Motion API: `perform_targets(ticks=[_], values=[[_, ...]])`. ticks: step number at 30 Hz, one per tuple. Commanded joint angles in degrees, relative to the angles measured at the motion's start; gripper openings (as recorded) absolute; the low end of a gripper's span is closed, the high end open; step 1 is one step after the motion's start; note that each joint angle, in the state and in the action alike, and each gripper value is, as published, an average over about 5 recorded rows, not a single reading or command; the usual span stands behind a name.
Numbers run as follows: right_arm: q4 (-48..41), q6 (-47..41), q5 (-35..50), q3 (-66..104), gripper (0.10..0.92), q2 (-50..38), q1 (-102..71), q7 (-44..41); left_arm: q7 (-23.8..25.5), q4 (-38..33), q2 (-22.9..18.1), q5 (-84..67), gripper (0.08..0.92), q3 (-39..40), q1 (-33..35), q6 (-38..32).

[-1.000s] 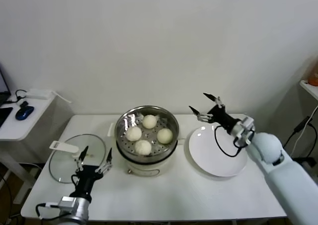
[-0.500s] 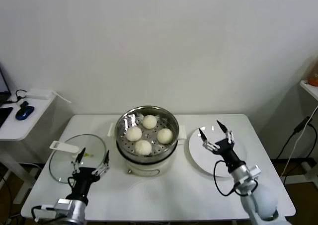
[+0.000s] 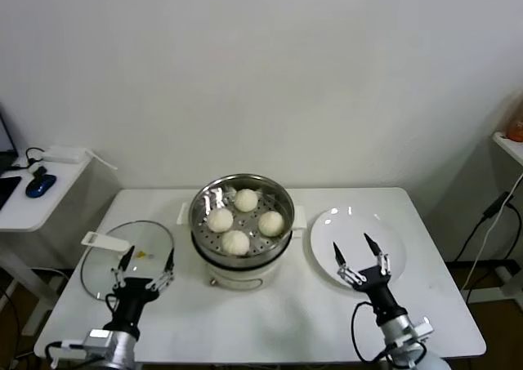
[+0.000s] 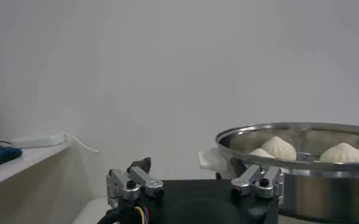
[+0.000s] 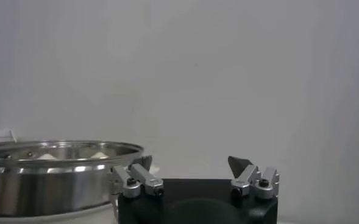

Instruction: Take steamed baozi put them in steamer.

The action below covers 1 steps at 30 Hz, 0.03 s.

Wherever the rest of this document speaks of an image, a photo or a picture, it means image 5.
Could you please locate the stainless steel steamer basket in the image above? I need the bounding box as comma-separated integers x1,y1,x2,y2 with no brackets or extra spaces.
0,139,145,217

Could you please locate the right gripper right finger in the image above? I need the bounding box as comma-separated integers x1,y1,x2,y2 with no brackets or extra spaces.
227,155,280,200

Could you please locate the white steamed baozi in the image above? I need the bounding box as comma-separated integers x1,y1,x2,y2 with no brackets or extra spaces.
35,153,58,161
89,151,110,159

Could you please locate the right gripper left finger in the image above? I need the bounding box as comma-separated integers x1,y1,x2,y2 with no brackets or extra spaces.
110,155,165,199

